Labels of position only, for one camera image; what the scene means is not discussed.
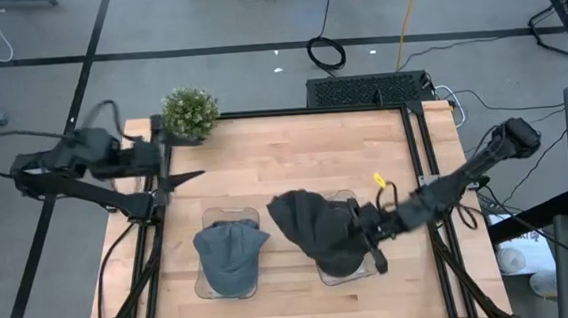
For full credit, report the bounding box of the black coiled cable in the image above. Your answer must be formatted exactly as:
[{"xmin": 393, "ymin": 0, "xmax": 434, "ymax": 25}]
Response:
[{"xmin": 302, "ymin": 0, "xmax": 348, "ymax": 73}]

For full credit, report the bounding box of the black diagonal bar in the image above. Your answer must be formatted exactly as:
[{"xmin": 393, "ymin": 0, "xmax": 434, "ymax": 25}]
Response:
[{"xmin": 484, "ymin": 189, "xmax": 568, "ymax": 245}]

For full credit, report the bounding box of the blue-grey baseball cap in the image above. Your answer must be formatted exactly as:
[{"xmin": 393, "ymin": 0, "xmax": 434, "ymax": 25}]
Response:
[{"xmin": 191, "ymin": 218, "xmax": 275, "ymax": 301}]

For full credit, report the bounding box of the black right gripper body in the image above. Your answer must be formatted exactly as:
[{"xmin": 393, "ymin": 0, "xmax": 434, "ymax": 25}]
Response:
[{"xmin": 347, "ymin": 195, "xmax": 406, "ymax": 277}]

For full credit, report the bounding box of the clear plastic tray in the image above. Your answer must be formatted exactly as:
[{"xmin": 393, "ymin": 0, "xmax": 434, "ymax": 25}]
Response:
[
  {"xmin": 310, "ymin": 187, "xmax": 382, "ymax": 288},
  {"xmin": 188, "ymin": 204, "xmax": 268, "ymax": 304}
]

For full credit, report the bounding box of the white cable by computer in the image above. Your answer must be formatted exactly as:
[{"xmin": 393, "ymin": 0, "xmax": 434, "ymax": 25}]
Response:
[{"xmin": 433, "ymin": 83, "xmax": 468, "ymax": 130}]

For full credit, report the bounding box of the black aluminium table frame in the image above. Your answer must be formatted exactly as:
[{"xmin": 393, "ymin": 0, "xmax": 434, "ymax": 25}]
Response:
[{"xmin": 71, "ymin": 92, "xmax": 515, "ymax": 318}]

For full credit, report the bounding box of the white rounded object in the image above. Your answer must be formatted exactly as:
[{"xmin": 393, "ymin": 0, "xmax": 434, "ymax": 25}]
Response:
[
  {"xmin": 495, "ymin": 245, "xmax": 529, "ymax": 276},
  {"xmin": 528, "ymin": 268, "xmax": 559, "ymax": 299}
]

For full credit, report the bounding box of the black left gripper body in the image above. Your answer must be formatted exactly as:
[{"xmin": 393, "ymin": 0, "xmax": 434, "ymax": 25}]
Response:
[{"xmin": 122, "ymin": 136, "xmax": 166, "ymax": 179}]

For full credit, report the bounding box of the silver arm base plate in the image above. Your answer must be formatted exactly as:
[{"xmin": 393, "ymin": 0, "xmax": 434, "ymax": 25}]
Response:
[{"xmin": 417, "ymin": 173, "xmax": 440, "ymax": 191}]

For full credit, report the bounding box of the black left base cable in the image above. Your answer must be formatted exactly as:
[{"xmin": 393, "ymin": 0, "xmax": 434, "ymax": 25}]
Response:
[{"xmin": 91, "ymin": 219, "xmax": 149, "ymax": 318}]

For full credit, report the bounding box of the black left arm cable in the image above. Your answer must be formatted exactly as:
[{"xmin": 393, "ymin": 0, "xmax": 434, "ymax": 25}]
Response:
[{"xmin": 0, "ymin": 98, "xmax": 128, "ymax": 180}]

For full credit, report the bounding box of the small green potted plant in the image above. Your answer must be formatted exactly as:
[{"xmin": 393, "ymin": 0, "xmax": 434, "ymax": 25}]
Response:
[{"xmin": 159, "ymin": 84, "xmax": 222, "ymax": 143}]

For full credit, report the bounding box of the dark grey baseball cap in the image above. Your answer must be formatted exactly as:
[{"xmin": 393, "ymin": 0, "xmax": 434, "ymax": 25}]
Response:
[
  {"xmin": 264, "ymin": 184, "xmax": 371, "ymax": 270},
  {"xmin": 314, "ymin": 250, "xmax": 371, "ymax": 281}
]

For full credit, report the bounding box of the black computer case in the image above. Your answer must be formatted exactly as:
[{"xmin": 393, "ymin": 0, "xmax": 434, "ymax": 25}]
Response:
[{"xmin": 304, "ymin": 68, "xmax": 436, "ymax": 111}]

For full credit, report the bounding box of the yellow cable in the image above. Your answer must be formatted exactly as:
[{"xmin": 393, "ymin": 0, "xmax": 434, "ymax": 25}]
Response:
[{"xmin": 390, "ymin": 0, "xmax": 432, "ymax": 73}]

